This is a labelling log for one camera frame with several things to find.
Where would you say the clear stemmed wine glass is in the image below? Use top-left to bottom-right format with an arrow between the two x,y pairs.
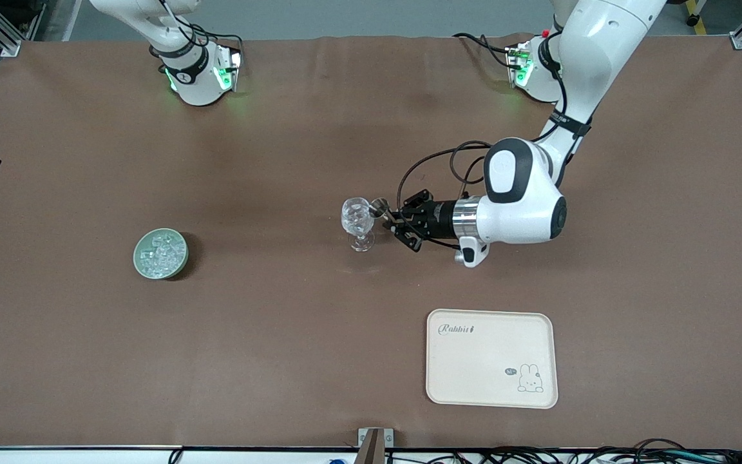
341,197 -> 376,252

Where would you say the clear ice cube pile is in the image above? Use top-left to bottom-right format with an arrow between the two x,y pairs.
139,233 -> 185,271

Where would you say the cream rabbit print tray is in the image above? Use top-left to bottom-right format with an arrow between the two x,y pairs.
426,309 -> 558,409

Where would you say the brown table cover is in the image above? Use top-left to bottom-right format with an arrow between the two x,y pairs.
0,34 -> 742,450

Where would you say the green round bowl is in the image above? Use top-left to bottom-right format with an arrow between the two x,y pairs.
133,228 -> 189,280

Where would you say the black base power cable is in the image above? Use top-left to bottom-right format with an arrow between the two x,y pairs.
453,32 -> 515,69

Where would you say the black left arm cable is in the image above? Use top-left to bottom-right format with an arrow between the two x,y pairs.
397,35 -> 594,252

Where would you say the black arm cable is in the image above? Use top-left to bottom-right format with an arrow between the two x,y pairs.
397,35 -> 594,252
155,0 -> 244,65

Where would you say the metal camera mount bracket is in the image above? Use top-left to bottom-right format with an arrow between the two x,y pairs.
357,427 -> 394,464

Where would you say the black cable tangle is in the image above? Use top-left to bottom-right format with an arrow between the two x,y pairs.
384,438 -> 742,464

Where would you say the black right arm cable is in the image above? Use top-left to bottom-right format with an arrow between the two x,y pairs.
155,0 -> 244,65

